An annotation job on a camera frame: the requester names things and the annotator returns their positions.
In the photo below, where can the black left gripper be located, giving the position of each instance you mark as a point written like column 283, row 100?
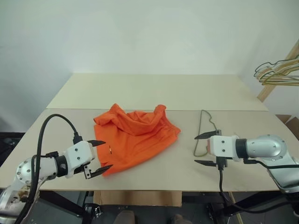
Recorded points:
column 87, row 171

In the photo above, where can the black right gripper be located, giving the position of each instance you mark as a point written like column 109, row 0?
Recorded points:
column 222, row 162

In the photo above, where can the orange shorts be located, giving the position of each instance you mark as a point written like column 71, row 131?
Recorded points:
column 140, row 140

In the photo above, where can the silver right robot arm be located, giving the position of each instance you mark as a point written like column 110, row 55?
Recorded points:
column 268, row 147

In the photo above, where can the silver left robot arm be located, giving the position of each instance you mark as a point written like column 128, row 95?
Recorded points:
column 25, row 170

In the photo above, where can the black table caster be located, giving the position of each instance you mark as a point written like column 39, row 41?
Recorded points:
column 93, row 211

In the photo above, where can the flat brown cardboard sheet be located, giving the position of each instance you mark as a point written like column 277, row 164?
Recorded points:
column 137, row 198

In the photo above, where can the dark brown rounded shape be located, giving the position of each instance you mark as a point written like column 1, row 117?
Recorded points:
column 180, row 219
column 124, row 217

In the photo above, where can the wooden clothes rack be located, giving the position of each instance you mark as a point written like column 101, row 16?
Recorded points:
column 268, row 89

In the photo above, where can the black bulky object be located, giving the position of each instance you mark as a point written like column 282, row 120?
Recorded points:
column 10, row 149

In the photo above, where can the open cardboard box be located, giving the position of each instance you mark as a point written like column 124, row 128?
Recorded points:
column 293, row 126

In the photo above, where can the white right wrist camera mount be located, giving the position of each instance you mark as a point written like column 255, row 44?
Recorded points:
column 222, row 145

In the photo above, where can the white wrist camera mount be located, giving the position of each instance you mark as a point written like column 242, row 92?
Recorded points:
column 222, row 145
column 78, row 154

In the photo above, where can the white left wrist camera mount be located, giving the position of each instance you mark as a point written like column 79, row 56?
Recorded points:
column 78, row 154

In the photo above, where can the black metal table frame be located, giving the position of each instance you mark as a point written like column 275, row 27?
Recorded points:
column 60, row 200

